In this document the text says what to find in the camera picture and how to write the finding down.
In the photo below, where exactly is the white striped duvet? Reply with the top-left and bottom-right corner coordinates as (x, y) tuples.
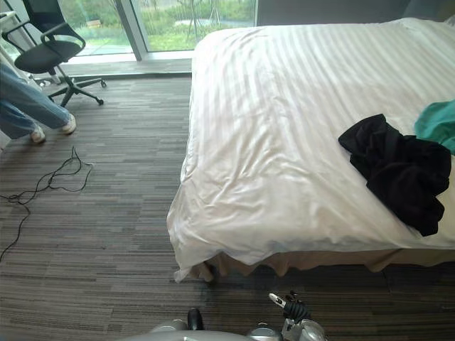
(166, 16), (455, 284)

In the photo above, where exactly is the silver robot torso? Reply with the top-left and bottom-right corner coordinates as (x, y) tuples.
(122, 318), (250, 341)

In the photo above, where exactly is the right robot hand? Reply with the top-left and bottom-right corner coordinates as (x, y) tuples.
(268, 292), (287, 309)

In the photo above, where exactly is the black office swivel chair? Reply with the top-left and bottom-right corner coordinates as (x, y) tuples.
(1, 0), (108, 108)

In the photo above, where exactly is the beige bed skirt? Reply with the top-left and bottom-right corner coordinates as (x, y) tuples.
(191, 247), (455, 283)

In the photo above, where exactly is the black crumpled cloth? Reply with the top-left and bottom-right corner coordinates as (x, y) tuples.
(338, 113), (453, 238)

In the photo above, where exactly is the person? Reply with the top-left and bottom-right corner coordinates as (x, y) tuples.
(0, 60), (77, 145)

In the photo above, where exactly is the dark robot foot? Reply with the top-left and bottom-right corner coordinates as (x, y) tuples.
(186, 307), (206, 332)

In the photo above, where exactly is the dark window frame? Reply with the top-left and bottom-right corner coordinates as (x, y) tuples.
(58, 0), (259, 76)

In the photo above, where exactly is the teal green cloth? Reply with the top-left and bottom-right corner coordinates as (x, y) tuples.
(414, 99), (455, 156)

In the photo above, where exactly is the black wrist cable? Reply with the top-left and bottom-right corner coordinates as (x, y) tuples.
(282, 290), (312, 322)

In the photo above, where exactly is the thin black floor cable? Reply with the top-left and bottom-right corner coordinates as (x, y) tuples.
(0, 145), (95, 264)

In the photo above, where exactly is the grey upholstered headboard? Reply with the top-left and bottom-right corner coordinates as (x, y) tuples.
(256, 0), (455, 27)

